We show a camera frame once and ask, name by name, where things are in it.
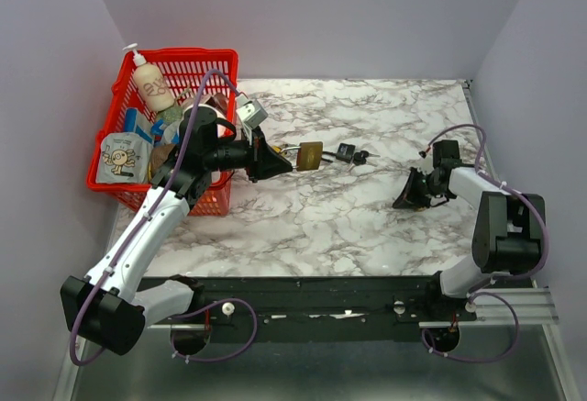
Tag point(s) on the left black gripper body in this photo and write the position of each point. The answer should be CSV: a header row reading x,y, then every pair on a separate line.
x,y
231,155

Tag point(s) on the red plastic basket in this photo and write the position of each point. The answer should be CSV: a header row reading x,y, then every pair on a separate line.
x,y
183,68

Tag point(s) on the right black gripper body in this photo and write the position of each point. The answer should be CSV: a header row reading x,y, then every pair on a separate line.
x,y
435,190

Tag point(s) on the black padlock with keys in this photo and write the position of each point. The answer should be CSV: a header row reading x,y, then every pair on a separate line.
x,y
349,154

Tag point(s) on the cream pump lotion bottle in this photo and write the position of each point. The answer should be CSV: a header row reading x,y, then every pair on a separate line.
x,y
151,83

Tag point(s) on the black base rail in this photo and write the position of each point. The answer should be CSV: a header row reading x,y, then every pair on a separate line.
x,y
320,309

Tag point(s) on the blue packet in basket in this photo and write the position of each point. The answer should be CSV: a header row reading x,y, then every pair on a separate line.
x,y
136,122

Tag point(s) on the grey cartoon pouch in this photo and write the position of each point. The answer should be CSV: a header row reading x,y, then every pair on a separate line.
x,y
123,159

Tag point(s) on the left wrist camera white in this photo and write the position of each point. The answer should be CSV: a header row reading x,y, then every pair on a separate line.
x,y
250,112

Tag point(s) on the large brass padlock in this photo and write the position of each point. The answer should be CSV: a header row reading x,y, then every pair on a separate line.
x,y
308,155

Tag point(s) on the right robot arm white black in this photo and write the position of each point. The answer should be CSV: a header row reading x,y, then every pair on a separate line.
x,y
509,240

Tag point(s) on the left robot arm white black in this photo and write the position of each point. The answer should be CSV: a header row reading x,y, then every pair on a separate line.
x,y
106,306

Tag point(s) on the brown round wicker item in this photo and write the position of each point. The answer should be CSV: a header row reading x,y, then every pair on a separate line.
x,y
158,157

